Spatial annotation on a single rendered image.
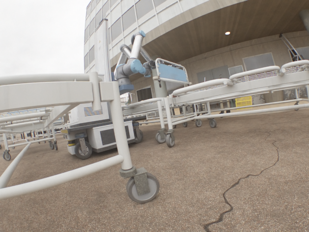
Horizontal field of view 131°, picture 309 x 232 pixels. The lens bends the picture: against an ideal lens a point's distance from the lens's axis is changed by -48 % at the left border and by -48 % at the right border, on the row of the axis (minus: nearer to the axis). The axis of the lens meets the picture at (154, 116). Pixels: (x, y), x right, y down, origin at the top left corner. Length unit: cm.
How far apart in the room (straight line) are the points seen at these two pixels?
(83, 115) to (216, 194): 122
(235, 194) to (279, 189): 17
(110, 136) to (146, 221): 103
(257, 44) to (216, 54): 240
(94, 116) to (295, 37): 867
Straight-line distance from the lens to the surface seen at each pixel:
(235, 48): 788
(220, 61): 784
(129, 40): 772
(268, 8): 587
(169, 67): 182
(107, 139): 135
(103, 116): 142
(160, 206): 52
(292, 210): 50
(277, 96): 620
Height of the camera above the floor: 33
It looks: 1 degrees down
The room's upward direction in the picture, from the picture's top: 9 degrees counter-clockwise
